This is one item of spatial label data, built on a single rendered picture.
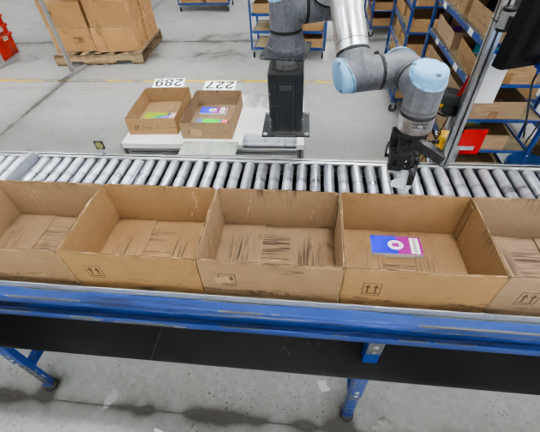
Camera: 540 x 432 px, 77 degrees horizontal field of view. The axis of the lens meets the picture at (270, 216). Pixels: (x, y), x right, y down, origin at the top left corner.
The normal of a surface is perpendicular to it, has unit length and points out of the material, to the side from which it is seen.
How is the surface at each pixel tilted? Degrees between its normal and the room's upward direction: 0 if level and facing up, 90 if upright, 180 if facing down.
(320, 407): 0
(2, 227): 89
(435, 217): 90
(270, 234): 0
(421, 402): 0
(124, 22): 89
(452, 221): 90
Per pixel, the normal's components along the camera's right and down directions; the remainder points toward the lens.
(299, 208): -0.11, 0.70
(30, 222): -0.06, -0.70
